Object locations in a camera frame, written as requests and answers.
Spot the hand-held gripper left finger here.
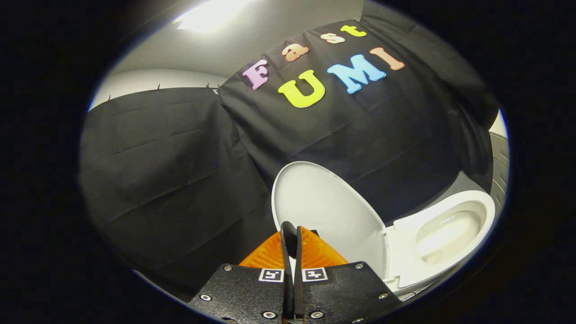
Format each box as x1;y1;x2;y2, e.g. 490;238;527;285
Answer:
188;221;297;322

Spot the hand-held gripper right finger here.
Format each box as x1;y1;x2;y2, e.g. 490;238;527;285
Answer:
295;226;401;324

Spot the black backdrop cloth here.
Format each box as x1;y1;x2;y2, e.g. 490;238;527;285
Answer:
80;0;500;303

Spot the white panelled door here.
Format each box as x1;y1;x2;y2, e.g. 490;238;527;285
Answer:
490;130;510;216

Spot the large ceiling light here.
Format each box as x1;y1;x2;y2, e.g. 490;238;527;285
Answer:
173;0;253;33

